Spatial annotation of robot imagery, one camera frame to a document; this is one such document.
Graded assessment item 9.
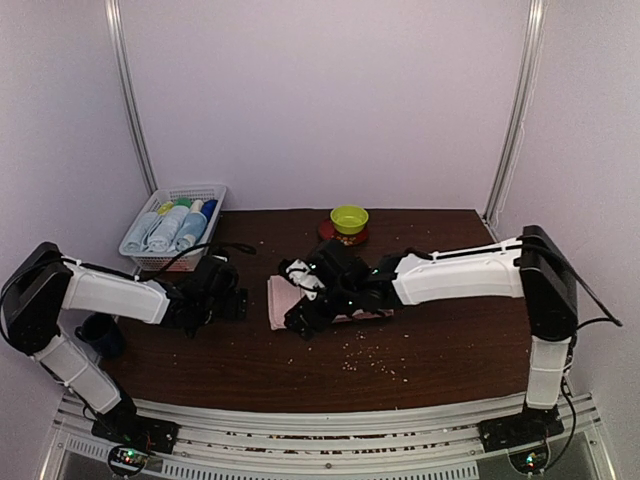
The yellow rolled towel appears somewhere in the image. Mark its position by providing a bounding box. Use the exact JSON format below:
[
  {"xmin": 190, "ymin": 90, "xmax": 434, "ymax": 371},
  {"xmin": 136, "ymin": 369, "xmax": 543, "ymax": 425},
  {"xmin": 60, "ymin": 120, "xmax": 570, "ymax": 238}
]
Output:
[{"xmin": 156, "ymin": 202, "xmax": 175, "ymax": 216}]

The right aluminium frame post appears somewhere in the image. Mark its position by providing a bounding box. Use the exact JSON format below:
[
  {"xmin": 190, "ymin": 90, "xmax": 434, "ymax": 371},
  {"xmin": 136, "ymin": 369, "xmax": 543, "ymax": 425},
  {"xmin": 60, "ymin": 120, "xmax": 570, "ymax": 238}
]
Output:
[{"xmin": 483, "ymin": 0, "xmax": 548, "ymax": 228}]

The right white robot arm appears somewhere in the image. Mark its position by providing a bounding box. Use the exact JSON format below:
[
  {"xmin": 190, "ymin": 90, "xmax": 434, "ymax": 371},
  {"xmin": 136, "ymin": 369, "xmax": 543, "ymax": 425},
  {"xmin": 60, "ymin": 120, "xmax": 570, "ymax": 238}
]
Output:
[{"xmin": 278, "ymin": 225, "xmax": 587, "ymax": 451}]

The light blue rolled towel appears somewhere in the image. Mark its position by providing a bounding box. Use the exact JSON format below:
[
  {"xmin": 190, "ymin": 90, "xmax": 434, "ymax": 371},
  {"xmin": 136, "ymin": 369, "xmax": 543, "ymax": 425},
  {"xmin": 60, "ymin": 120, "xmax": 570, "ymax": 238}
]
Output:
[{"xmin": 122, "ymin": 206, "xmax": 189, "ymax": 254}]

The white plastic basket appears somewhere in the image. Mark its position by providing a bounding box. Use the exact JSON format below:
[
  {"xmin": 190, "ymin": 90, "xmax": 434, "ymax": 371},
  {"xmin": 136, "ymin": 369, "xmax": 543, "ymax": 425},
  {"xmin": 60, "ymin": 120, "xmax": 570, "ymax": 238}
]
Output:
[{"xmin": 119, "ymin": 185, "xmax": 227, "ymax": 272}]

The pink towel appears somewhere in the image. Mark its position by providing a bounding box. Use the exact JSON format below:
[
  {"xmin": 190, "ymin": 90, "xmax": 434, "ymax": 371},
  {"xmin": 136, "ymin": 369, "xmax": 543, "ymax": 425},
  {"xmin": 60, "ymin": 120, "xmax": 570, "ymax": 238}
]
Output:
[{"xmin": 267, "ymin": 276, "xmax": 394, "ymax": 331}]

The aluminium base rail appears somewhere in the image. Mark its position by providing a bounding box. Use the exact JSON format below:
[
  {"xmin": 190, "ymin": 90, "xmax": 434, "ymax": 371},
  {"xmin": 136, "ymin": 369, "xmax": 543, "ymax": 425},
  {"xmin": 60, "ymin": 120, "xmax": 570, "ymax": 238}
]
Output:
[{"xmin": 35, "ymin": 394, "xmax": 623, "ymax": 479}]

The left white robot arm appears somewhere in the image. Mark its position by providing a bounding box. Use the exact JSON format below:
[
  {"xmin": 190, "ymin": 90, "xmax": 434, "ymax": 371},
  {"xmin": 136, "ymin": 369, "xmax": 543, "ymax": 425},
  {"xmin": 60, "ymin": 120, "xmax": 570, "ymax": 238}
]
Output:
[{"xmin": 1, "ymin": 242, "xmax": 248, "ymax": 444}]

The dark blue rolled towel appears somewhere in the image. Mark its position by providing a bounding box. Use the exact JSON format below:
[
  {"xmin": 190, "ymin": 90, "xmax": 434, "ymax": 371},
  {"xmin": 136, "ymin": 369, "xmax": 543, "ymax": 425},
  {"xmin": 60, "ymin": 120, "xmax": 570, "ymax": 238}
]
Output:
[{"xmin": 200, "ymin": 199, "xmax": 218, "ymax": 220}]

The green rolled towel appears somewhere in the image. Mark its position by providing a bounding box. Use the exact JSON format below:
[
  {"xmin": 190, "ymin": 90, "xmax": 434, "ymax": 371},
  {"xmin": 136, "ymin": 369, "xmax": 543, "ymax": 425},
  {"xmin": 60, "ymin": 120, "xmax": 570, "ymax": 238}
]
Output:
[{"xmin": 174, "ymin": 198, "xmax": 192, "ymax": 208}]

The red floral plate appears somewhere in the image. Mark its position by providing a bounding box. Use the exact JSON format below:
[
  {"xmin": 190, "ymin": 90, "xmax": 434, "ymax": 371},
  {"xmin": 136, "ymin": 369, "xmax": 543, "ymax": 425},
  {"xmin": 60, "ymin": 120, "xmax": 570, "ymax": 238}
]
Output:
[{"xmin": 317, "ymin": 218, "xmax": 369, "ymax": 247}]

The white rolled towel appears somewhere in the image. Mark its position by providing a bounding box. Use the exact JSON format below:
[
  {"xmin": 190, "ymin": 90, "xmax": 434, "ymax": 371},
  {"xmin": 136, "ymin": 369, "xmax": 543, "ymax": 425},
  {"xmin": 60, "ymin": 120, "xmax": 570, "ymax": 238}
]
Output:
[{"xmin": 190, "ymin": 199, "xmax": 204, "ymax": 213}]

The dark blue mug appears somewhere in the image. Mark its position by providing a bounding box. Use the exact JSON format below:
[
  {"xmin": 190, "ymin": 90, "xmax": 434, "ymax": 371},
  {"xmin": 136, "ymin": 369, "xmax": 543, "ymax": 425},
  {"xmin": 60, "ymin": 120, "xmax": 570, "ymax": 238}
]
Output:
[{"xmin": 74, "ymin": 313, "xmax": 126, "ymax": 359}]

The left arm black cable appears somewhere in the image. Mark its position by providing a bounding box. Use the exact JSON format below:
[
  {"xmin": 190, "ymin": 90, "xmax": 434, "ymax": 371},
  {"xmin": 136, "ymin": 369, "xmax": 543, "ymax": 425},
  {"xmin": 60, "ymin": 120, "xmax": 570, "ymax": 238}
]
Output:
[{"xmin": 139, "ymin": 241, "xmax": 257, "ymax": 281}]

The blue polka dot towel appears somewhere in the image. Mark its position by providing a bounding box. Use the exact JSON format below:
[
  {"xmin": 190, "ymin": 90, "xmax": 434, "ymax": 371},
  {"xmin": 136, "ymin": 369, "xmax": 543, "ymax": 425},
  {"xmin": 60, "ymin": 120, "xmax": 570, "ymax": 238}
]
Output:
[{"xmin": 174, "ymin": 211, "xmax": 208, "ymax": 252}]

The green plastic bowl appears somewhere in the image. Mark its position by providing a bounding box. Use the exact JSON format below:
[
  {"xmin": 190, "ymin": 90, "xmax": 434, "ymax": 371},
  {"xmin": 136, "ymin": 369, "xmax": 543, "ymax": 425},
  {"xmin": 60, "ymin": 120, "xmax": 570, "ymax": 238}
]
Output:
[{"xmin": 330, "ymin": 205, "xmax": 369, "ymax": 235}]

